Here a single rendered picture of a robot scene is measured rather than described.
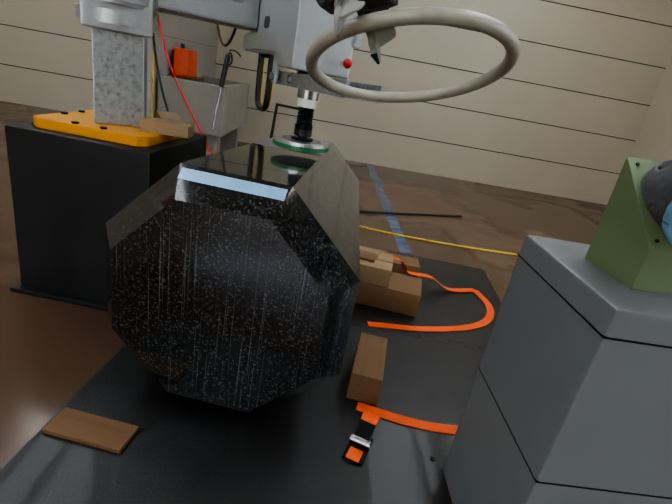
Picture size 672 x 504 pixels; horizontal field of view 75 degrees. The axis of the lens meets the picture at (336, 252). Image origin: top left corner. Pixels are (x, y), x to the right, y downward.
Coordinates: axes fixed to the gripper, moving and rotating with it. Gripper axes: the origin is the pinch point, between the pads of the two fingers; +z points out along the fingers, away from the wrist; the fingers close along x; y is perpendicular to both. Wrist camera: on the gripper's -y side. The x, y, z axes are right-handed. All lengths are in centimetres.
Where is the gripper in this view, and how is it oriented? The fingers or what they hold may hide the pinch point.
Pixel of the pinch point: (356, 53)
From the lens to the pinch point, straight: 93.9
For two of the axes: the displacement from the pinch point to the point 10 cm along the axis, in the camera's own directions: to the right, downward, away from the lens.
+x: 5.8, -0.1, 8.2
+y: 8.2, 0.2, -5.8
